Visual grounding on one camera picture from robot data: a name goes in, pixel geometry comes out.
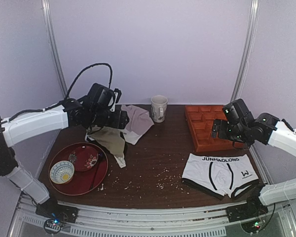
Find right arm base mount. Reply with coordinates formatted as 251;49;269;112
226;197;268;223

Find round red tray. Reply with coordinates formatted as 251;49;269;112
48;142;109;196

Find pink white underwear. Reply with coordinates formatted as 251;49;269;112
121;105;154;145

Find white ceramic mug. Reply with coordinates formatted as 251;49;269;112
151;95;168;123

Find aluminium frame post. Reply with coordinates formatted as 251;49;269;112
231;0;259;101
41;0;68;97

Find aluminium front rail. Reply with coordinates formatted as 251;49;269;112
7;195;296;237

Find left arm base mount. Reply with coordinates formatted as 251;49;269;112
33;198;78;223

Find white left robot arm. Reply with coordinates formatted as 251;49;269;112
0;99;129;204

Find blue white patterned bowl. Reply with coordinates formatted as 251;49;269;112
49;160;75;184

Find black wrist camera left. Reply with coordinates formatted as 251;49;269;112
84;83;122;110

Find left aluminium frame post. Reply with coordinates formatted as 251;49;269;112
41;0;68;97

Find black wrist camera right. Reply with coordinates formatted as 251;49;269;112
222;98;249;124

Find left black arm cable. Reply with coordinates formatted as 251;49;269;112
64;63;114;99

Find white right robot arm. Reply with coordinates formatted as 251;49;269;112
211;113;296;206

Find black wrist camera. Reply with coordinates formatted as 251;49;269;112
84;83;122;110
222;98;249;124

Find right aluminium frame post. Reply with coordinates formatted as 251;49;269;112
231;0;259;101

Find orange compartment tray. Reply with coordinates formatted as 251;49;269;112
185;105;244;153

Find white black boxer briefs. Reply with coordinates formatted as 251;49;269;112
182;154;259;200

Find red floral bowl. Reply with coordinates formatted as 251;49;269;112
68;145;98;172

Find olive green underwear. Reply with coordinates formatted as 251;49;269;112
85;127;127;168

